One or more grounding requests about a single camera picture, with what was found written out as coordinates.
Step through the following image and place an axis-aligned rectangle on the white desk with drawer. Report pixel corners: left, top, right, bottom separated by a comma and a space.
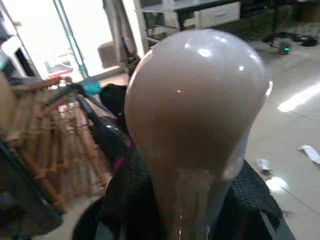
141, 0, 242, 48

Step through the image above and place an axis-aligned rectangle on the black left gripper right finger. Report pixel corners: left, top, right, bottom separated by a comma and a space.
212, 159, 285, 240

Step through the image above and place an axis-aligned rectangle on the white paper scrap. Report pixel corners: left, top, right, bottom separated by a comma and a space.
296, 144, 320, 165
256, 158, 273, 174

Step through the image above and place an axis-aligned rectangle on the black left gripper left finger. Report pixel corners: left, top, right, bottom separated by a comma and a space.
71, 141, 166, 240

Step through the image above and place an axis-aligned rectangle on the black tripod stand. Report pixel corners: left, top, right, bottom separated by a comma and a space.
261, 0, 320, 55

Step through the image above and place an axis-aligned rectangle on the teal pole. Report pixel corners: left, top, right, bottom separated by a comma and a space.
52, 0, 102, 96

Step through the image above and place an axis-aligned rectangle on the brown stool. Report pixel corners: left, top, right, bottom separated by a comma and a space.
96, 41, 124, 70

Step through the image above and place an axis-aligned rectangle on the brown wicker basket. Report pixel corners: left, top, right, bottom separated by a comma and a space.
0, 76, 112, 215

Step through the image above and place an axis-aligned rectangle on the white appliance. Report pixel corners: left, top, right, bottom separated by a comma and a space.
0, 36, 42, 81

